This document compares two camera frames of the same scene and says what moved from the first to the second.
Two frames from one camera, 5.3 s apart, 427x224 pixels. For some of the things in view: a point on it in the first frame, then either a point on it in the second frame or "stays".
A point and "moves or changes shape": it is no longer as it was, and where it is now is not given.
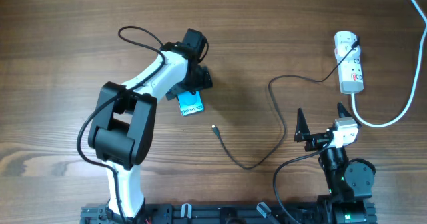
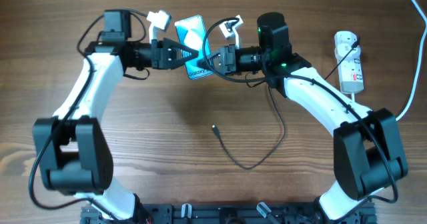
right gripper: (303, 133) -> (228, 61)
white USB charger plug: (343, 48) stays
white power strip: (350, 72) stays
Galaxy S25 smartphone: (189, 103) moves or changes shape
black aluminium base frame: (212, 214) stays
